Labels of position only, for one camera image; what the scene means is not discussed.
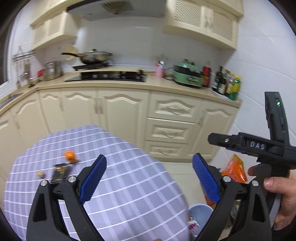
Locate hanging utensil rack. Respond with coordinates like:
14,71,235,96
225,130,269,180
12,46,35,89

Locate right hand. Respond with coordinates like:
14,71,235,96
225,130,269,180
247,165,296,231

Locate red label sauce bottle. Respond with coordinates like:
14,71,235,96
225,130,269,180
202,61,211,88

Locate purple checked tablecloth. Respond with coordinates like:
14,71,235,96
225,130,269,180
4,126,190,240

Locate cream cabinet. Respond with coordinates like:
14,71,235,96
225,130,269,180
32,12,81,50
163,0,244,50

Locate green electric cooker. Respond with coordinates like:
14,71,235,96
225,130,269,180
172,59,202,88

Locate cream upper cabinet left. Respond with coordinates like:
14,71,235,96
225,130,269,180
32,12,81,50

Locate dark snack wrapper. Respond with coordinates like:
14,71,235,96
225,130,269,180
50,163,69,184

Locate steel range hood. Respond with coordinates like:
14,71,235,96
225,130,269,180
66,0,166,21

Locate steel stock pot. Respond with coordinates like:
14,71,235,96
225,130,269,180
44,61,63,81

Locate green yellow bottle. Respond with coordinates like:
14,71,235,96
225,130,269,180
228,75,241,101

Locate black tracker camera module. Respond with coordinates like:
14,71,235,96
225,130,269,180
264,92,290,145

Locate small orange fruit with stem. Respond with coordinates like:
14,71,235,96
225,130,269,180
64,151,77,164

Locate orange paper gift bag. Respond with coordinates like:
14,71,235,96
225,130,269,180
202,154,247,209

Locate walnut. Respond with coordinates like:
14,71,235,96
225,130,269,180
37,171,45,179

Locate cream upper cabinet right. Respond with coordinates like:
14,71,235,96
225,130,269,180
163,0,244,50

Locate dark oil bottle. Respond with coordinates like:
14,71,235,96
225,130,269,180
212,66,226,95

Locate blue plastic trash bin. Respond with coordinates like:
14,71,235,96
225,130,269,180
188,204,213,238

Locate cream kitchen base cabinets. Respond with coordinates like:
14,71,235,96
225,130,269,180
0,71,242,163

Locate steel wok with handle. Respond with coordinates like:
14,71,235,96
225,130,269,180
61,49,113,65

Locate foil snack bags pile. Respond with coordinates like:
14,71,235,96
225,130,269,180
227,199,241,230

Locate pink utensil holder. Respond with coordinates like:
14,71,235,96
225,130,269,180
155,61,164,78

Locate black gas stove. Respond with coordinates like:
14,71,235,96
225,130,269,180
65,62,147,82

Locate purple and yellow snack wrappers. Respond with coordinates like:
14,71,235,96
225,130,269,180
188,214,200,234

